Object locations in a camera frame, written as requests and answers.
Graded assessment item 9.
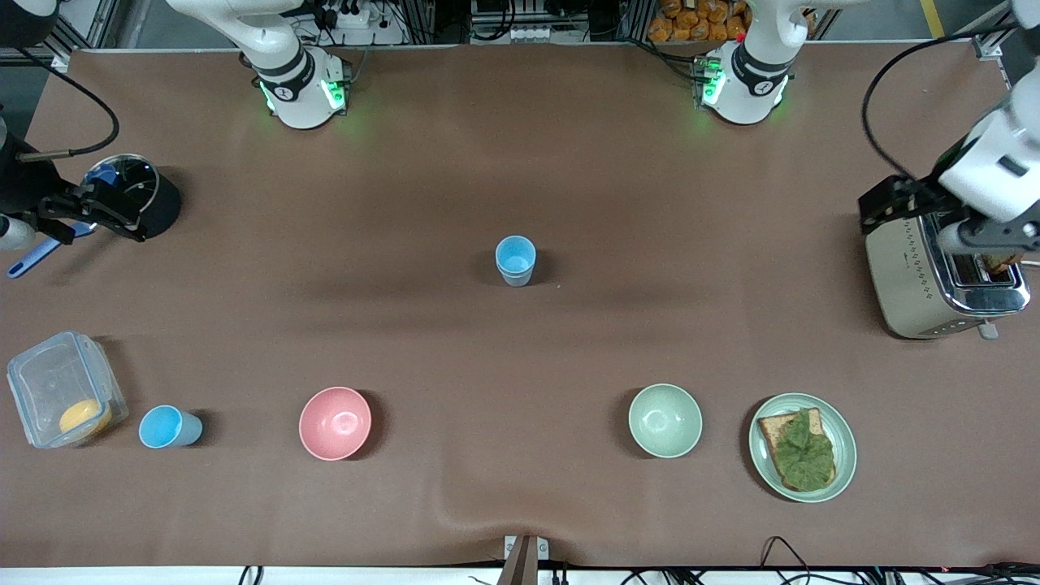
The glass lid with blue knob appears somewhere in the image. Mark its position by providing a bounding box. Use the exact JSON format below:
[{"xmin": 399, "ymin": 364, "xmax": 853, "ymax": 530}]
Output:
[{"xmin": 84, "ymin": 154, "xmax": 160, "ymax": 225}]

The beige and chrome toaster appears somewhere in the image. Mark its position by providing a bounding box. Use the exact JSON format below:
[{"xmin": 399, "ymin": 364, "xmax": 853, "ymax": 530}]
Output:
[{"xmin": 864, "ymin": 207, "xmax": 1033, "ymax": 340}]

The clear plastic food container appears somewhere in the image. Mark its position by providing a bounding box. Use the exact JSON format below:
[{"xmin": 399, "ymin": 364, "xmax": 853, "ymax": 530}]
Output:
[{"xmin": 6, "ymin": 330, "xmax": 129, "ymax": 450}]

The yellow round food piece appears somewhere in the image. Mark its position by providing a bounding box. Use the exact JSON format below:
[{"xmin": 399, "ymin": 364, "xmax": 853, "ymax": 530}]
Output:
[{"xmin": 58, "ymin": 398, "xmax": 113, "ymax": 437}]

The pale green plate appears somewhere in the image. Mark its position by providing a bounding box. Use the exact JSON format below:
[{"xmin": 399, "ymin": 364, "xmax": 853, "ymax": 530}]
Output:
[{"xmin": 748, "ymin": 393, "xmax": 858, "ymax": 504}]

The bag of orange buns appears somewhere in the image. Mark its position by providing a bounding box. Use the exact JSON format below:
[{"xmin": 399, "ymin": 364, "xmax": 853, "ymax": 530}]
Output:
[{"xmin": 648, "ymin": 0, "xmax": 752, "ymax": 43}]

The bread slice under lettuce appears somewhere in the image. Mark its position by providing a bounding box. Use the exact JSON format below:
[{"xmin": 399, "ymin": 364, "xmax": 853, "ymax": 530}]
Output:
[{"xmin": 757, "ymin": 408, "xmax": 838, "ymax": 492}]

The green lettuce leaf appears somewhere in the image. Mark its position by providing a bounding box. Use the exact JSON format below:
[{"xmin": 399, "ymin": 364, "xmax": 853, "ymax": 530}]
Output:
[{"xmin": 770, "ymin": 408, "xmax": 836, "ymax": 492}]

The pink bowl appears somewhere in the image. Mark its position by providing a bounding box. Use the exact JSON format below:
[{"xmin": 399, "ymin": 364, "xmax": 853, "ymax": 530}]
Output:
[{"xmin": 298, "ymin": 386, "xmax": 373, "ymax": 462}]

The pale green bowl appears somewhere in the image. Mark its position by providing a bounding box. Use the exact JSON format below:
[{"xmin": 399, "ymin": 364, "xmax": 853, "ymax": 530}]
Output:
[{"xmin": 628, "ymin": 383, "xmax": 704, "ymax": 459}]

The black saucepan with blue handle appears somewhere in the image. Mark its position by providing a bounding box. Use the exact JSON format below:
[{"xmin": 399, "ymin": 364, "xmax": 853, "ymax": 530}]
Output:
[{"xmin": 6, "ymin": 153, "xmax": 182, "ymax": 280}]

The black looped cable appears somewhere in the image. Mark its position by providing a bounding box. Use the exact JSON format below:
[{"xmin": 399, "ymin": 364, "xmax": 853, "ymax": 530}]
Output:
[{"xmin": 760, "ymin": 536, "xmax": 813, "ymax": 582}]

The grey metal table bracket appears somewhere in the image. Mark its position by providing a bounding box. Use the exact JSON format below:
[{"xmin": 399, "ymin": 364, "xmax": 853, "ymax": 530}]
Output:
[{"xmin": 497, "ymin": 535, "xmax": 549, "ymax": 585}]

